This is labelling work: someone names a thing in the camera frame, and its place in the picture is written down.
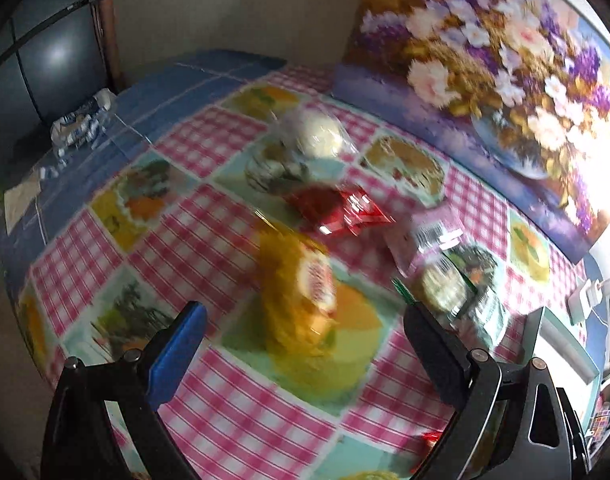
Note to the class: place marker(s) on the blue bedsheet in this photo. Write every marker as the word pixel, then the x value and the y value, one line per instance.
pixel 143 114

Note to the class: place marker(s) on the white teal tray box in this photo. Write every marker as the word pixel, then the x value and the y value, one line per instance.
pixel 570 365

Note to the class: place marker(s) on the yellow bread snack bag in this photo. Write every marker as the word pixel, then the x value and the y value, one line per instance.
pixel 297 291

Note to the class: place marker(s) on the round white pastry pack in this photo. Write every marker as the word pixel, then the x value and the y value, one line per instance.
pixel 312 133

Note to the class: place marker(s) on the crumpled blue white wrapper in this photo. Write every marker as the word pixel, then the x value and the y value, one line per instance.
pixel 83 125

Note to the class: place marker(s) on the green white snack pack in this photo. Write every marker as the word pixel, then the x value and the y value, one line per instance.
pixel 458 288

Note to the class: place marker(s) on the flower painting canvas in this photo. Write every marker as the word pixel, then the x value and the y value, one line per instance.
pixel 516 91

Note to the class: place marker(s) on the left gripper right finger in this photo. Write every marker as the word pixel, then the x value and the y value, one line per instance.
pixel 539 435

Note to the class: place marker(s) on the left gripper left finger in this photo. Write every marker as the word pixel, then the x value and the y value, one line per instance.
pixel 79 441

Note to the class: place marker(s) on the beige paper sheet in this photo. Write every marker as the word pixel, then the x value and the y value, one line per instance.
pixel 16 201

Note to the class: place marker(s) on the dark glass cabinet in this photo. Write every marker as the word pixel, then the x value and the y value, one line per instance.
pixel 51 61

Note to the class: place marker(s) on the pink checkered tablecloth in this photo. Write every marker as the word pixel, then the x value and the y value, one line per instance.
pixel 305 371

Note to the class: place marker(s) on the pink snack pack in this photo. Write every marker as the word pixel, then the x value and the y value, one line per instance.
pixel 426 232

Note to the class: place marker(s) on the red candy packet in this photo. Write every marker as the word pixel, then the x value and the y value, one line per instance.
pixel 337 209

